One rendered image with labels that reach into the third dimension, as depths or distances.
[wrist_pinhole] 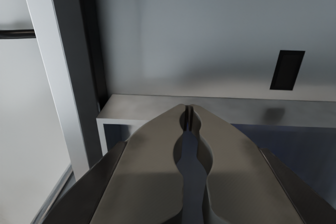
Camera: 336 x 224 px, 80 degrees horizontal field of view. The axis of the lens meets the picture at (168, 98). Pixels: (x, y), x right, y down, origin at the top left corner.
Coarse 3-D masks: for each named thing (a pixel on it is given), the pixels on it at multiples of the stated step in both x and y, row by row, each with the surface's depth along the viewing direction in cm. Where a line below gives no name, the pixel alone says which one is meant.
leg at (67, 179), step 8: (64, 176) 59; (72, 176) 59; (56, 184) 56; (64, 184) 56; (72, 184) 58; (56, 192) 54; (64, 192) 55; (48, 200) 52; (56, 200) 52; (40, 208) 50; (48, 208) 50; (40, 216) 48
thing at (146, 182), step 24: (168, 120) 10; (144, 144) 9; (168, 144) 9; (120, 168) 7; (144, 168) 8; (168, 168) 8; (120, 192) 7; (144, 192) 7; (168, 192) 7; (96, 216) 6; (120, 216) 6; (144, 216) 6; (168, 216) 6
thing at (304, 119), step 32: (128, 96) 16; (160, 96) 16; (128, 128) 17; (256, 128) 13; (288, 128) 13; (320, 128) 12; (192, 160) 19; (288, 160) 18; (320, 160) 18; (192, 192) 21; (320, 192) 20
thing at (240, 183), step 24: (192, 120) 11; (216, 120) 10; (216, 144) 9; (240, 144) 9; (216, 168) 8; (240, 168) 8; (264, 168) 8; (216, 192) 7; (240, 192) 7; (264, 192) 7; (216, 216) 6; (240, 216) 6; (264, 216) 6; (288, 216) 6
